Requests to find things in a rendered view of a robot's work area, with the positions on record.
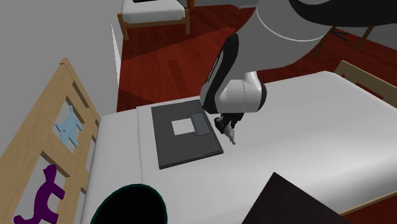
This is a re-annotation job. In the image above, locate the wooden legged table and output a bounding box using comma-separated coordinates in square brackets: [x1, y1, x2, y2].
[312, 25, 375, 60]

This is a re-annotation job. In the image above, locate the purple wall figure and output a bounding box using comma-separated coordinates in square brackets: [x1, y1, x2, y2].
[13, 164, 66, 224]

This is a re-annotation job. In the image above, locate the black round thing teal rim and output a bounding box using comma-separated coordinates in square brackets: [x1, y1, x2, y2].
[89, 183, 169, 224]

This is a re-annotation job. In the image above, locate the small whitish figure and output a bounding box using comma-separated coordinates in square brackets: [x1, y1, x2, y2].
[223, 125, 237, 146]

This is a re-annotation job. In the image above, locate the dark grey flat book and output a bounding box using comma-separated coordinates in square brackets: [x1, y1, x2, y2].
[151, 99, 225, 170]

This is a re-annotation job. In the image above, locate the light blue wall figure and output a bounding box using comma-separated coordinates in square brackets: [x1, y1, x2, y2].
[55, 105, 83, 148]

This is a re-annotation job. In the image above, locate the small wooden bed white mattress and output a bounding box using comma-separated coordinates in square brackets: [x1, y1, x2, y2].
[116, 0, 192, 42]

